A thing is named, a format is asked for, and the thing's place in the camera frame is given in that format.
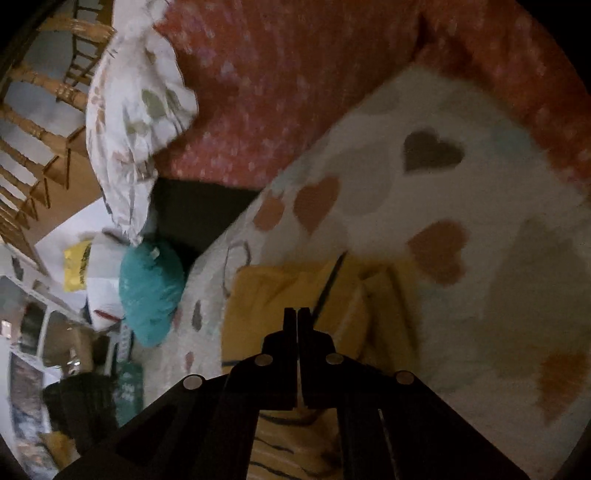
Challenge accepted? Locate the black bag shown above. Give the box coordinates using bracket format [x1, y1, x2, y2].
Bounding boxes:
[42, 374, 116, 455]

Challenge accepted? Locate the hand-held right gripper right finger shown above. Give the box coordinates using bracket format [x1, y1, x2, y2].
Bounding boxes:
[298, 308, 532, 480]

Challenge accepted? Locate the wooden chair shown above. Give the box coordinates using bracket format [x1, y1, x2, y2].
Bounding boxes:
[0, 0, 116, 273]

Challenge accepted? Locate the white heart print blanket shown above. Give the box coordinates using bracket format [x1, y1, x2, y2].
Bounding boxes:
[139, 62, 591, 480]

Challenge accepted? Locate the dark cloth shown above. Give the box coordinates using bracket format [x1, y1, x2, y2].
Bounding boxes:
[148, 178, 262, 278]

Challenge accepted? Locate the leaf print white pillow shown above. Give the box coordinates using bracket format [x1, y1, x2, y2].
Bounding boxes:
[85, 0, 199, 245]

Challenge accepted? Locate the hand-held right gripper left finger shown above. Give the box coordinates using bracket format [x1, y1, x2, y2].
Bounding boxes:
[53, 308, 297, 480]

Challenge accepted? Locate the yellow striped sweater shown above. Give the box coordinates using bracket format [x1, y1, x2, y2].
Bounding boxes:
[222, 256, 421, 480]

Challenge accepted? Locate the red floral bed sheet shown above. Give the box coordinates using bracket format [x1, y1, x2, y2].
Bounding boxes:
[152, 0, 591, 195]

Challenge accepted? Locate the teal pillow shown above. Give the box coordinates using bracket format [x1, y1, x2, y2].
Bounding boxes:
[119, 240, 185, 348]

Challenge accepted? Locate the yellow plastic bag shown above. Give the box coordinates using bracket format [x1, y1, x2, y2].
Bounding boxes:
[64, 240, 93, 292]

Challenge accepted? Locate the white plastic bag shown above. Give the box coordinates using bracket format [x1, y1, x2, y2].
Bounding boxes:
[85, 231, 134, 330]

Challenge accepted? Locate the white shelf unit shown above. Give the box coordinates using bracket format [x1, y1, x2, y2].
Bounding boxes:
[0, 244, 114, 374]

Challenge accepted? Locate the green patterned box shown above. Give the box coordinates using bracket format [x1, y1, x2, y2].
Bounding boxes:
[113, 360, 146, 425]

